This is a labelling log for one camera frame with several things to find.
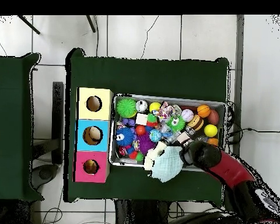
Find orange basketball toy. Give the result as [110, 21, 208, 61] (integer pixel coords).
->
[197, 104, 211, 118]

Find wooden box three holes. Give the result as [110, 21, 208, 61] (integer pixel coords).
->
[74, 87, 114, 184]

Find pale yellow cloth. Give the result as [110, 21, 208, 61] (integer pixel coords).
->
[143, 141, 168, 172]

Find mint green cloth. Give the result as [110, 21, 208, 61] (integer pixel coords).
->
[150, 146, 185, 183]

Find small silver can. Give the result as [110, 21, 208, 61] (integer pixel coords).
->
[135, 100, 149, 113]

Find plain green spiky ball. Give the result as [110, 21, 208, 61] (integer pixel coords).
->
[115, 97, 138, 119]

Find dark blue spiky ball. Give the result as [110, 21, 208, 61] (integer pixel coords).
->
[114, 127, 136, 147]

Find black flat panel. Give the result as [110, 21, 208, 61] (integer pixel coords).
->
[52, 81, 65, 165]

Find yellow ball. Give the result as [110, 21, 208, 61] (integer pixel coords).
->
[149, 101, 162, 113]
[204, 123, 219, 138]

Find shallow wire mesh bin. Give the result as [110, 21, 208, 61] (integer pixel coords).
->
[109, 95, 227, 173]

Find black tripod leg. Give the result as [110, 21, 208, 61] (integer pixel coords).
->
[86, 15, 96, 33]
[17, 15, 40, 35]

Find white baseball toy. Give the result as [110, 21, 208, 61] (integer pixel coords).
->
[181, 108, 195, 123]

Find dark green side table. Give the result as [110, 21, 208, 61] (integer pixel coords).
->
[0, 52, 43, 201]

